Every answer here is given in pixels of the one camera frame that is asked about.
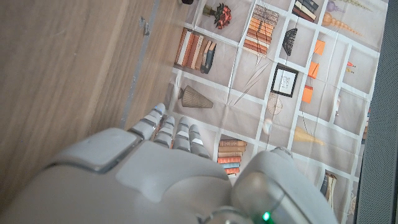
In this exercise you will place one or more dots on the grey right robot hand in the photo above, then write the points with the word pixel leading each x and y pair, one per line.
pixel 161 186

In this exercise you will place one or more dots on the printed bookshelf backdrop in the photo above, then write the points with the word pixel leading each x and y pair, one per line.
pixel 248 84

